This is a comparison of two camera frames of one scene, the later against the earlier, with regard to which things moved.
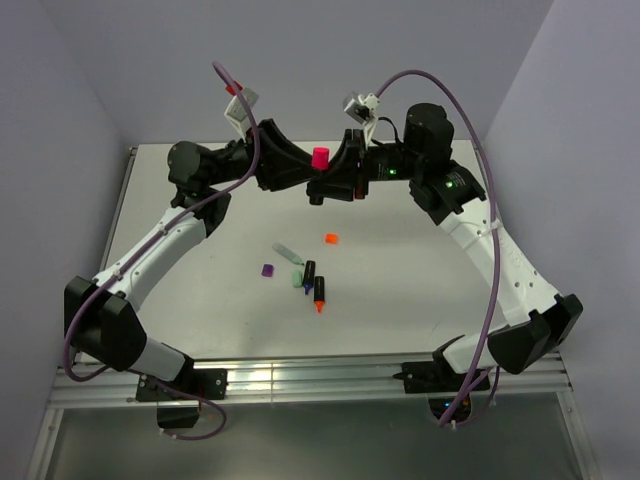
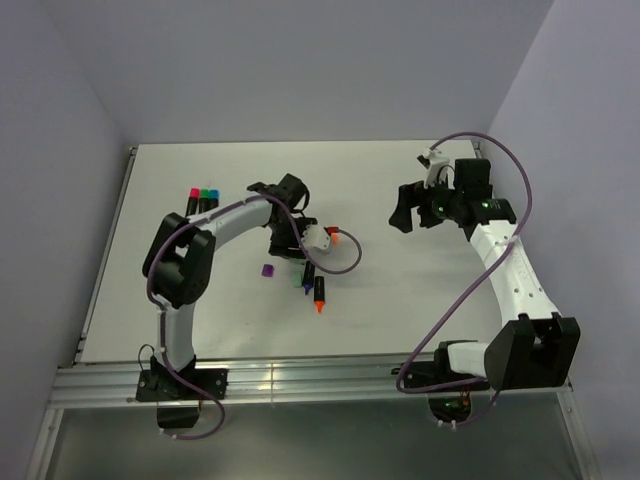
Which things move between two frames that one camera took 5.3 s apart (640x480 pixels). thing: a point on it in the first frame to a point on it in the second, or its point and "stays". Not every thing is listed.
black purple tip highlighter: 309,275 stays
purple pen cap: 267,270 stays
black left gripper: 279,177 to 287,250
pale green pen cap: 297,279 stays
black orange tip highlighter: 319,292 stays
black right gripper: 340,180 to 410,196
